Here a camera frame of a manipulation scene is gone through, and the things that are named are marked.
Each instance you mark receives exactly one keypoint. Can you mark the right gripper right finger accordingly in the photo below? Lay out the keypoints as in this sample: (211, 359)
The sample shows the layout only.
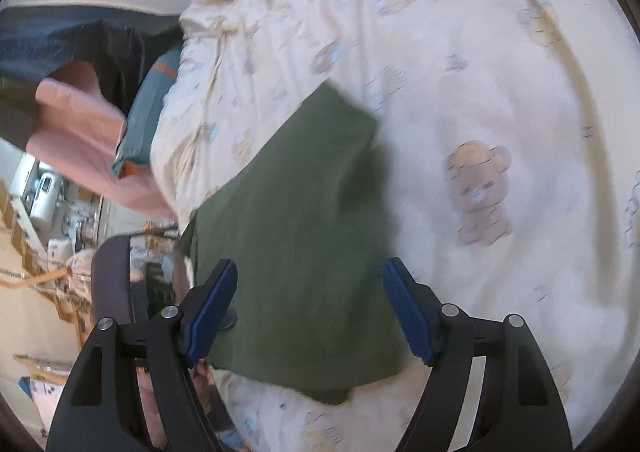
(520, 408)

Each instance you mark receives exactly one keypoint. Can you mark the olive green pants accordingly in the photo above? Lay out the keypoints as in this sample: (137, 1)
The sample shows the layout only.
(307, 227)

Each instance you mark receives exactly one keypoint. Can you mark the purple folding chair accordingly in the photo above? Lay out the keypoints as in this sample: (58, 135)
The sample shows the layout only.
(115, 294)

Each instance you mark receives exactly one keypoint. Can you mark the white water heater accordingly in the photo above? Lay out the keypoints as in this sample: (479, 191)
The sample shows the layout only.
(46, 198)

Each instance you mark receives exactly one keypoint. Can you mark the teal bed headboard cushion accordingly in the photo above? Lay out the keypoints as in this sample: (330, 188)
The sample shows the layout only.
(133, 155)

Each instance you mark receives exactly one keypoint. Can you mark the pink hanging curtain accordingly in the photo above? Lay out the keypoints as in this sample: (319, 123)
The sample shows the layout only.
(77, 132)

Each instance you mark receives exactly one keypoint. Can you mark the cream bear print duvet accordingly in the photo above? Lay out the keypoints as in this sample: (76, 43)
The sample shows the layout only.
(509, 137)

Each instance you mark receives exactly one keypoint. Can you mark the dark navy hanging cloth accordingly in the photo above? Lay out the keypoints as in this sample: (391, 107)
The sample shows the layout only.
(119, 44)

